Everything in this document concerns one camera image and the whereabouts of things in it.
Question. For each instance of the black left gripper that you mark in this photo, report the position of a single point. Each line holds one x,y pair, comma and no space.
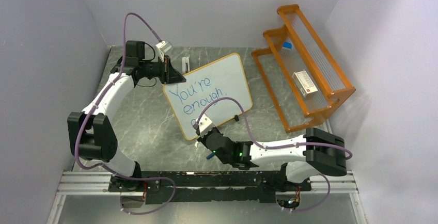
168,74

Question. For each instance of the yellow-framed whiteboard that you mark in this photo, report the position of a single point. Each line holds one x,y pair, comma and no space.
220,88

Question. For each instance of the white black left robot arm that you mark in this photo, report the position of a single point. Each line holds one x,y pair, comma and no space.
93,141

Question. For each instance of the white whiteboard eraser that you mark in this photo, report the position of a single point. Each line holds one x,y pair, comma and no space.
186,65

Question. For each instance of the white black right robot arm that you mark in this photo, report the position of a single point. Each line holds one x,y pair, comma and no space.
315,152

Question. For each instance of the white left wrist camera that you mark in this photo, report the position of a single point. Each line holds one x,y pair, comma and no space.
162,47

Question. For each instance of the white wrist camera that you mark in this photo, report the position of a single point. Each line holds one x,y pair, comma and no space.
203,125
162,47

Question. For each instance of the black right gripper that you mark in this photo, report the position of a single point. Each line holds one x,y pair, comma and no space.
203,138

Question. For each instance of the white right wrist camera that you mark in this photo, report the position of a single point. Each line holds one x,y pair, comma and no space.
203,125

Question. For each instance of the white red box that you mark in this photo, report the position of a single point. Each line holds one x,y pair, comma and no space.
304,83

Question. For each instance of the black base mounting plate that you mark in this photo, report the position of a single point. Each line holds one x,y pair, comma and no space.
181,186

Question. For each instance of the blue-capped item on shelf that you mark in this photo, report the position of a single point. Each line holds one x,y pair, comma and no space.
287,46

